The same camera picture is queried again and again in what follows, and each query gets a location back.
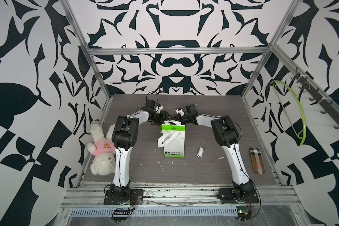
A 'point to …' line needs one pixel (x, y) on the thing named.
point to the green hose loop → (303, 138)
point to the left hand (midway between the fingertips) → (169, 117)
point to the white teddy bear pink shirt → (104, 149)
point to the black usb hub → (121, 212)
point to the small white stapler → (200, 153)
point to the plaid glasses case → (257, 161)
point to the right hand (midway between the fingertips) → (169, 121)
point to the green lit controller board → (243, 213)
